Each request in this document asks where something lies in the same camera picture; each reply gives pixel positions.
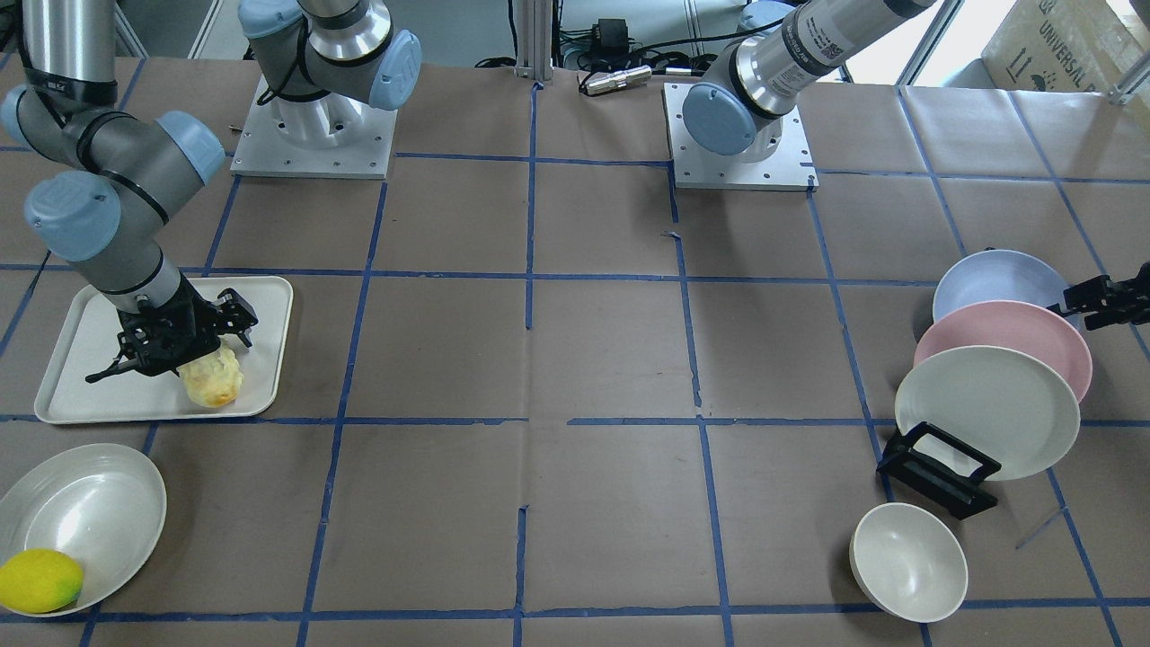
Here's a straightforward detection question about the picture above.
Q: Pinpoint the yellow lemon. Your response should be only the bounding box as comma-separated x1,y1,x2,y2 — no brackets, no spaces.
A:
1,548,85,614

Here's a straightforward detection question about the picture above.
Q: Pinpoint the cream plate in rack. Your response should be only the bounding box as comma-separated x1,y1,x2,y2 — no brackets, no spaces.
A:
894,345,1081,482

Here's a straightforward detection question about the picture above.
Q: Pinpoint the black plate rack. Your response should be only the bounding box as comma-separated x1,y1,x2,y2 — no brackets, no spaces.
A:
876,246,1003,521

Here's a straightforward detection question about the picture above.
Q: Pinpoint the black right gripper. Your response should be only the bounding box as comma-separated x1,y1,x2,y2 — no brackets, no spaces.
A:
84,286,259,384

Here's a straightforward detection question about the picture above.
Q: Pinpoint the cream bowl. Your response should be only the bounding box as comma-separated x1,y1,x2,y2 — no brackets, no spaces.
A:
848,502,969,624

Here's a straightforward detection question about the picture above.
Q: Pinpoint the silver metal cylinder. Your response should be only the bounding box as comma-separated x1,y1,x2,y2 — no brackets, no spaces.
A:
578,66,653,97

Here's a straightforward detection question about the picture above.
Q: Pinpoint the cardboard box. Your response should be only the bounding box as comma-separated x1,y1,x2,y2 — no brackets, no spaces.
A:
981,1,1147,92

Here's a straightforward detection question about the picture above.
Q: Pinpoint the black power adapter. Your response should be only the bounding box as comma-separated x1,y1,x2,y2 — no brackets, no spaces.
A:
590,18,630,57

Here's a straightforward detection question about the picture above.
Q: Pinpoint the blue plate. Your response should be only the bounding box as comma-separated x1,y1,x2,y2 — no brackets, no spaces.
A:
932,249,1071,321

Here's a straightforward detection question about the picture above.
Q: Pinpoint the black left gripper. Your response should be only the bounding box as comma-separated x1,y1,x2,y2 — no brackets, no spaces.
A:
1063,262,1150,331

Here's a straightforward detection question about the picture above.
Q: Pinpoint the white shallow dish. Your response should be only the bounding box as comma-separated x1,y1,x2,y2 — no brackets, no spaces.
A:
1,442,167,618

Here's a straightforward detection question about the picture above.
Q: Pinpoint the pink plate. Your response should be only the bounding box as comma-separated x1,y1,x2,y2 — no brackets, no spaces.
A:
913,300,1093,402

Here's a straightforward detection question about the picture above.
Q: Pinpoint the white rectangular tray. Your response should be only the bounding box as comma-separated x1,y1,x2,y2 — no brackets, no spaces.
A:
35,276,293,425

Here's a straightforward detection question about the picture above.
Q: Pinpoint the yellow bread loaf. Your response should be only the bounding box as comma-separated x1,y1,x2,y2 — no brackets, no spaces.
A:
177,342,243,408

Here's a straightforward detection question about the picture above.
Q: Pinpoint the aluminium frame post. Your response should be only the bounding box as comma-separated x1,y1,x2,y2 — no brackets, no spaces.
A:
512,0,559,85

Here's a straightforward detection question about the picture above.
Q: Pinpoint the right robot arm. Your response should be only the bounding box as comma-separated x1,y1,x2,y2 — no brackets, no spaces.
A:
3,1,422,384

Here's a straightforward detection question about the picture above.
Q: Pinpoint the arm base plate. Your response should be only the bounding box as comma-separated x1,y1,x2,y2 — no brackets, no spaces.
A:
664,83,820,191
230,94,398,180

